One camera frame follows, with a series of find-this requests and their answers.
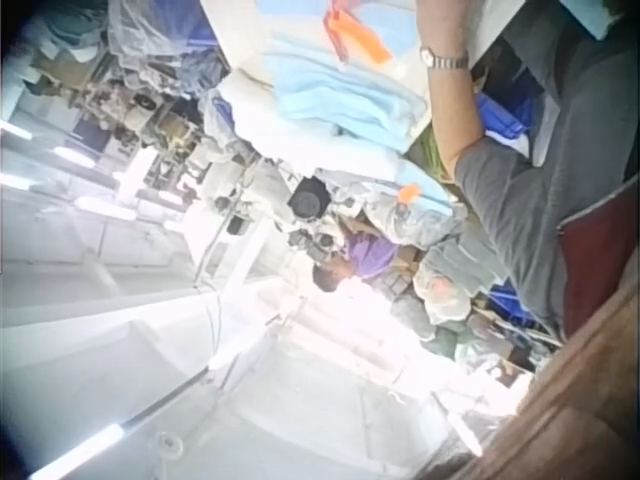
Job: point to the orange cloth piece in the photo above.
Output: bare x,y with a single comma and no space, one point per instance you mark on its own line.
361,37

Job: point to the green cloth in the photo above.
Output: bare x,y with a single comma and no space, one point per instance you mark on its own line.
429,152

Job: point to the person's left hand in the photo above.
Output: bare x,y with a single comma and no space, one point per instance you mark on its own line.
442,25

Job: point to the white work table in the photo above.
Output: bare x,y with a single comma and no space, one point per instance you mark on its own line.
492,25

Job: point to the blue plastic crate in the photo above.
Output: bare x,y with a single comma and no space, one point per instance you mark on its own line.
515,305
505,117

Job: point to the stack of light blue cloths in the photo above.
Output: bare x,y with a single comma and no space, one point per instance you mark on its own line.
345,95

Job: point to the sewing machine with black motor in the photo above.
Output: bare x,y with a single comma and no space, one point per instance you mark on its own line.
307,200

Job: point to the white net bag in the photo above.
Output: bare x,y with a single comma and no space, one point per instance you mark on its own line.
442,292

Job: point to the silver wrist watch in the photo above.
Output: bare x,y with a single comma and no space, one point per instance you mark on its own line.
444,59

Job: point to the white mesh bag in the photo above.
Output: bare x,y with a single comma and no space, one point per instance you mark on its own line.
142,35

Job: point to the clear bag of blue cloths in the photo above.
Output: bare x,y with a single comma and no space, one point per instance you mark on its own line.
400,210

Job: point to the white tube lamp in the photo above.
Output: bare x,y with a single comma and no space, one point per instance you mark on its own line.
80,450

